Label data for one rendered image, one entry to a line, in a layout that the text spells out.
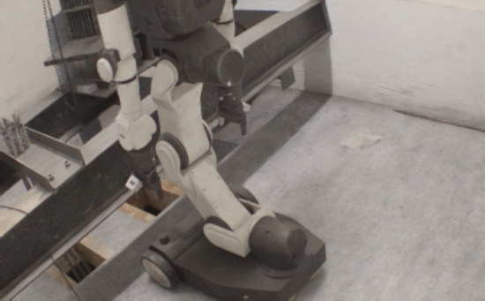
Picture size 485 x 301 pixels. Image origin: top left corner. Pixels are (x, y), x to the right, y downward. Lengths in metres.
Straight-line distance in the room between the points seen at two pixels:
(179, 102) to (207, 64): 0.25
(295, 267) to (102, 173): 0.83
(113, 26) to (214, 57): 0.33
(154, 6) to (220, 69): 0.28
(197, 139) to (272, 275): 0.56
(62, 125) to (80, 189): 0.88
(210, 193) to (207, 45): 0.60
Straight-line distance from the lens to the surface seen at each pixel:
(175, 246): 2.11
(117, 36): 1.47
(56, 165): 2.00
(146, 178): 1.74
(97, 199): 2.07
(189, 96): 1.77
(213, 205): 1.93
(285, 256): 1.82
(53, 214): 1.95
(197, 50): 1.54
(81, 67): 2.53
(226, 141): 3.09
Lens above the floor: 1.53
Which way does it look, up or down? 29 degrees down
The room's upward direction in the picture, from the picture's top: 14 degrees counter-clockwise
